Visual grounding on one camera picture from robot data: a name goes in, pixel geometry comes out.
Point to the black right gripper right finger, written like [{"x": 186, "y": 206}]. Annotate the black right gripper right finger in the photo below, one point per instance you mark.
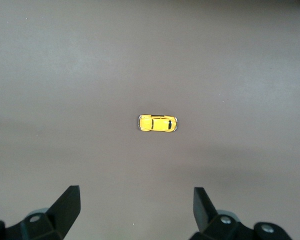
[{"x": 205, "y": 215}]

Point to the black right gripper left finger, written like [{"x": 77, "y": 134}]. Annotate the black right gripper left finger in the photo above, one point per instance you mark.
[{"x": 62, "y": 212}]

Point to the yellow beetle toy car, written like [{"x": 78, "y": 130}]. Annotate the yellow beetle toy car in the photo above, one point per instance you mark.
[{"x": 157, "y": 123}]

